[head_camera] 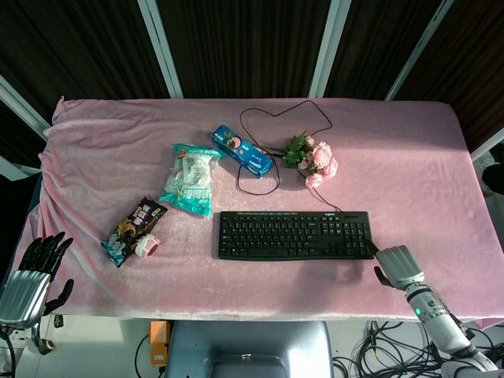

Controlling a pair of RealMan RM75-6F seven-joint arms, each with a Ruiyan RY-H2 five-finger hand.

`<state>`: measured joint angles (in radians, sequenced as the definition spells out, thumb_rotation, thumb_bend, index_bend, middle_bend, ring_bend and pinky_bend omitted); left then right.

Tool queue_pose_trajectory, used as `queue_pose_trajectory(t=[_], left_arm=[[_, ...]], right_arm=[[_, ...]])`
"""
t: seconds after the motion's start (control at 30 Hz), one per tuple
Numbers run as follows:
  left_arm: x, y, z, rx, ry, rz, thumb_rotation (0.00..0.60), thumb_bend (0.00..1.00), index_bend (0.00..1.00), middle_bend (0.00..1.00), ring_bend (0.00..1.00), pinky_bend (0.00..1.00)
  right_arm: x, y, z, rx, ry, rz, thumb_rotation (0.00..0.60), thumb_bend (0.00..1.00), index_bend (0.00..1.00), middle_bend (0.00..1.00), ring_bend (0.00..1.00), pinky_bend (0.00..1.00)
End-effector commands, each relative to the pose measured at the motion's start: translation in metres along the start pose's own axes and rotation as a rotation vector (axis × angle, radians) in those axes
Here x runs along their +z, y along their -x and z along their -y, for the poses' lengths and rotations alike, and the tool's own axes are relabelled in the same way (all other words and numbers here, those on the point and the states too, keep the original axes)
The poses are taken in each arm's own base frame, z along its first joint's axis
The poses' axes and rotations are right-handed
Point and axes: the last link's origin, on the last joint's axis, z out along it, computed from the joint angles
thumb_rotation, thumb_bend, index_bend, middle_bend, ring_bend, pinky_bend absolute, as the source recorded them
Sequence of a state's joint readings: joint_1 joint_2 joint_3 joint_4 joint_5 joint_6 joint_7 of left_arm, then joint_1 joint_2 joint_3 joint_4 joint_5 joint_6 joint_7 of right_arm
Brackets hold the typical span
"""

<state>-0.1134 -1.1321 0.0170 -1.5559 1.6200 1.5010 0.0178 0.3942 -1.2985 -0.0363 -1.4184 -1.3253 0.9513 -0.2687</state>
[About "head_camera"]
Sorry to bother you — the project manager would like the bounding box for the blue Oreo cookie box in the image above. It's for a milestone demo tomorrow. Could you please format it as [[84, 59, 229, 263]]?
[[210, 124, 275, 180]]

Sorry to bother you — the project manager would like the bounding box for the dark snack bag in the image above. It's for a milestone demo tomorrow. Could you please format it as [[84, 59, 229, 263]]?
[[100, 195, 169, 269]]

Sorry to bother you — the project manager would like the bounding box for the teal white snack bag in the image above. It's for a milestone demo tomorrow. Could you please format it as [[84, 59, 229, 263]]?
[[158, 143, 227, 218]]

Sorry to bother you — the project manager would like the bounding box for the pink rose bouquet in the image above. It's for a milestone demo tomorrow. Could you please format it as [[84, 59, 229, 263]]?
[[262, 131, 339, 189]]

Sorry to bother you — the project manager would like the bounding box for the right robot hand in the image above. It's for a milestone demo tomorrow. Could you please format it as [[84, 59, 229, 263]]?
[[364, 237, 426, 293]]

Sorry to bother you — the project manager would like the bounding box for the black floor cable bundle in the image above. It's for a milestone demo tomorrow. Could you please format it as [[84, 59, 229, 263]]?
[[332, 319, 504, 378]]

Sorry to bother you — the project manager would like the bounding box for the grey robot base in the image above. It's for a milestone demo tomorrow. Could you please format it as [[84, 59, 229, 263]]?
[[165, 320, 335, 378]]

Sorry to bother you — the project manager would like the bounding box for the orange box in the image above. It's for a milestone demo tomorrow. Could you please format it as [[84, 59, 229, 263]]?
[[148, 321, 171, 369]]

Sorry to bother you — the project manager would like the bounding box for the black computer keyboard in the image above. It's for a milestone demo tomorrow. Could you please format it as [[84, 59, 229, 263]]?
[[217, 210, 376, 261]]

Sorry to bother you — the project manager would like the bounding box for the pink white tape roll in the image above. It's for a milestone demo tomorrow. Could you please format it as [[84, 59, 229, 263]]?
[[135, 233, 161, 259]]

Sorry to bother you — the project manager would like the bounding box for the black keyboard cable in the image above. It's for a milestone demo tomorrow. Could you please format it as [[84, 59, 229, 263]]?
[[235, 99, 343, 214]]

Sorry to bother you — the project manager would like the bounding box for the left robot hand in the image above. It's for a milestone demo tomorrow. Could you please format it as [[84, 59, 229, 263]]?
[[0, 231, 75, 327]]

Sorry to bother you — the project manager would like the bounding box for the pink velvet tablecloth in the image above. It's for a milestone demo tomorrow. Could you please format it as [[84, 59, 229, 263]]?
[[15, 95, 495, 322]]

